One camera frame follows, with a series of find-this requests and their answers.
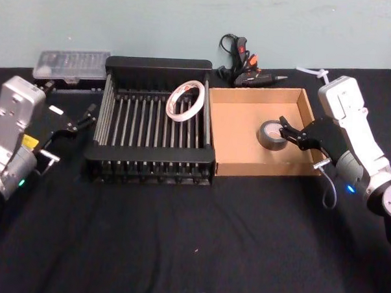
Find clear plastic case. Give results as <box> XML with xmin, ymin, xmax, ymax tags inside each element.
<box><xmin>32</xmin><ymin>47</ymin><xmax>112</xmax><ymax>93</ymax></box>

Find left wrist cable silver plug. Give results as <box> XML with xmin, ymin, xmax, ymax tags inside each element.
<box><xmin>36</xmin><ymin>148</ymin><xmax>62</xmax><ymax>178</ymax></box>

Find black corded tool orange parts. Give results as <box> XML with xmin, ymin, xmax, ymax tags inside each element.
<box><xmin>217</xmin><ymin>33</ymin><xmax>290</xmax><ymax>91</ymax></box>

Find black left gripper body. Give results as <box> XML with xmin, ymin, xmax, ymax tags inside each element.
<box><xmin>23</xmin><ymin>92</ymin><xmax>79</xmax><ymax>156</ymax></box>

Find black rack with steel bars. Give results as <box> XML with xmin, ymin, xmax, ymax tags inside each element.
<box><xmin>81</xmin><ymin>54</ymin><xmax>221</xmax><ymax>189</ymax></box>

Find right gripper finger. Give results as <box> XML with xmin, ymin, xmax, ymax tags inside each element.
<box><xmin>279</xmin><ymin>128</ymin><xmax>306</xmax><ymax>147</ymax></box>
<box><xmin>277</xmin><ymin>115</ymin><xmax>304</xmax><ymax>136</ymax></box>

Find wrist cable silver plug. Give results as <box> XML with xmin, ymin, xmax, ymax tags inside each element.
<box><xmin>36</xmin><ymin>148</ymin><xmax>62</xmax><ymax>178</ymax></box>
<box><xmin>310</xmin><ymin>159</ymin><xmax>340</xmax><ymax>211</ymax></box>

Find shallow brown cardboard tray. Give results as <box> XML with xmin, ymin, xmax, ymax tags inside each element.
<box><xmin>206</xmin><ymin>84</ymin><xmax>332</xmax><ymax>182</ymax></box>

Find roll of white tape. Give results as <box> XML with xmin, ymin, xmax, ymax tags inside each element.
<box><xmin>164</xmin><ymin>78</ymin><xmax>206</xmax><ymax>124</ymax></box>

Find roll of silver tape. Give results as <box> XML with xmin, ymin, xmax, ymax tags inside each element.
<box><xmin>255</xmin><ymin>118</ymin><xmax>293</xmax><ymax>153</ymax></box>

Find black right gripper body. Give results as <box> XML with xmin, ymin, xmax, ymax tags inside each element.
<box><xmin>296</xmin><ymin>115</ymin><xmax>350</xmax><ymax>162</ymax></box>

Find plain pale wall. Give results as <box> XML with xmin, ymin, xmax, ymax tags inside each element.
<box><xmin>0</xmin><ymin>0</ymin><xmax>391</xmax><ymax>86</ymax></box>

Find black table cloth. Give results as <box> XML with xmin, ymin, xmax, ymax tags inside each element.
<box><xmin>0</xmin><ymin>52</ymin><xmax>391</xmax><ymax>293</ymax></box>

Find right wrist cable silver plug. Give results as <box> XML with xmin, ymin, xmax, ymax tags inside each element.
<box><xmin>310</xmin><ymin>159</ymin><xmax>340</xmax><ymax>211</ymax></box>

